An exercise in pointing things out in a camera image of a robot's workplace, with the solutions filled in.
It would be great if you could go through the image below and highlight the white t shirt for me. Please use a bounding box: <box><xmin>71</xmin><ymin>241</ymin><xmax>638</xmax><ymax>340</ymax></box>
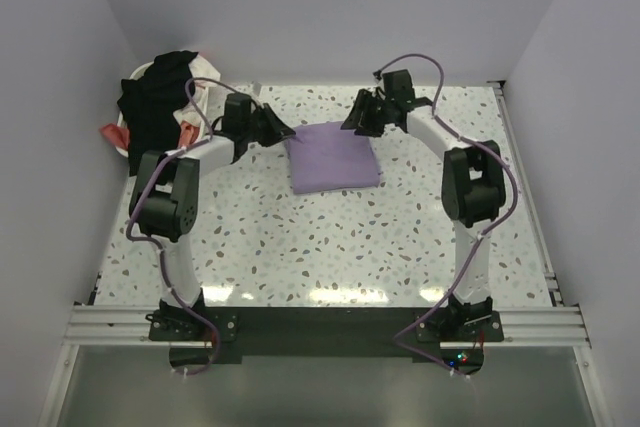
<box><xmin>173</xmin><ymin>54</ymin><xmax>221</xmax><ymax>127</ymax></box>

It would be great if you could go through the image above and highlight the purple t shirt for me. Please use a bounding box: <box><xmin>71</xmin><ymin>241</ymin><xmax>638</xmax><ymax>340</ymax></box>
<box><xmin>285</xmin><ymin>122</ymin><xmax>381</xmax><ymax>195</ymax></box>

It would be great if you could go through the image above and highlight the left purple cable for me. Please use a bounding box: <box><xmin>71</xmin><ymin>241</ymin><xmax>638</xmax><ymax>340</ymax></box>
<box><xmin>124</xmin><ymin>77</ymin><xmax>241</xmax><ymax>377</ymax></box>

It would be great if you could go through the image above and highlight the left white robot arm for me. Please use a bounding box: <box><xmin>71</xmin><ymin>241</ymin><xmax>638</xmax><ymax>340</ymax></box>
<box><xmin>126</xmin><ymin>93</ymin><xmax>295</xmax><ymax>339</ymax></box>

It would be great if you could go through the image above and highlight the black t shirt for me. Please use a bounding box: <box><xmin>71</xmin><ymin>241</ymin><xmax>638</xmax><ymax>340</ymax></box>
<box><xmin>117</xmin><ymin>50</ymin><xmax>197</xmax><ymax>176</ymax></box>

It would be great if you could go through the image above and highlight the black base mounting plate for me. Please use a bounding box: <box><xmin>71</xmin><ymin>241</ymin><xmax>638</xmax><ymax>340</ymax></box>
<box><xmin>145</xmin><ymin>305</ymin><xmax>505</xmax><ymax>368</ymax></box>

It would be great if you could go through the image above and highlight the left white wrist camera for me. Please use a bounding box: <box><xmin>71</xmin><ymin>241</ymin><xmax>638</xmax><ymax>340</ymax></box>
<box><xmin>250</xmin><ymin>82</ymin><xmax>262</xmax><ymax>104</ymax></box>

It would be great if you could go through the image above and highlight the coral orange t shirt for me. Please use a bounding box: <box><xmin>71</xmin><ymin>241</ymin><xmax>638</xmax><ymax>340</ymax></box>
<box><xmin>100</xmin><ymin>121</ymin><xmax>200</xmax><ymax>152</ymax></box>

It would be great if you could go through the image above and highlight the white laundry basket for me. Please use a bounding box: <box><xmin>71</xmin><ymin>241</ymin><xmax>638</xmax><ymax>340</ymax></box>
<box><xmin>115</xmin><ymin>59</ymin><xmax>221</xmax><ymax>158</ymax></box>

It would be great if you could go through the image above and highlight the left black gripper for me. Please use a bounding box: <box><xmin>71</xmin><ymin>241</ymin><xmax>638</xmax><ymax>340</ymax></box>
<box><xmin>242</xmin><ymin>103</ymin><xmax>295</xmax><ymax>148</ymax></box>

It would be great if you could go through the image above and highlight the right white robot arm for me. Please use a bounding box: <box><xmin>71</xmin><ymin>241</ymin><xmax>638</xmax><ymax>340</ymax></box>
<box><xmin>341</xmin><ymin>69</ymin><xmax>506</xmax><ymax>340</ymax></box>

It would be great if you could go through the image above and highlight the aluminium frame rail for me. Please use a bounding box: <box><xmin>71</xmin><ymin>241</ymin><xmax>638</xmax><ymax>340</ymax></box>
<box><xmin>37</xmin><ymin>302</ymin><xmax>156</xmax><ymax>427</ymax></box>

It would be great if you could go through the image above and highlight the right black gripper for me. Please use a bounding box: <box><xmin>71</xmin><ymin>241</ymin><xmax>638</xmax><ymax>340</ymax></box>
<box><xmin>342</xmin><ymin>88</ymin><xmax>394</xmax><ymax>138</ymax></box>

